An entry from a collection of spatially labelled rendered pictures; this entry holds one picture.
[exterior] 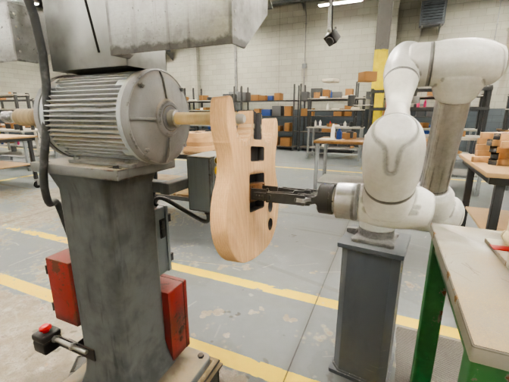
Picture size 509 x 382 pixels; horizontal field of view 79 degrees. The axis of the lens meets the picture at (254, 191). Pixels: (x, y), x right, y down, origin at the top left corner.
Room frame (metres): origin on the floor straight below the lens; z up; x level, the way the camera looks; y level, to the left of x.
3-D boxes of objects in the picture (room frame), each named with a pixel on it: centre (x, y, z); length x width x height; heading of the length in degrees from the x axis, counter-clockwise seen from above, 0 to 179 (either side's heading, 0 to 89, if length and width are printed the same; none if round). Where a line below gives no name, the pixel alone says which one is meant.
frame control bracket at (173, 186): (1.07, 0.26, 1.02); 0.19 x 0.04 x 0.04; 156
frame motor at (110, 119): (0.94, 0.41, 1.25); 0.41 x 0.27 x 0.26; 66
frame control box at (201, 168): (1.13, 0.24, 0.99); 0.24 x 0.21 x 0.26; 66
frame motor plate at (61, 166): (0.96, 0.47, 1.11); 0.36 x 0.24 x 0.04; 66
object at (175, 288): (1.11, 0.41, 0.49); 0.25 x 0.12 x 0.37; 66
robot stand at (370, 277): (1.33, -0.56, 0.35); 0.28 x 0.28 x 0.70; 59
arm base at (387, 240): (1.34, -0.54, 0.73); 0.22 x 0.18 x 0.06; 59
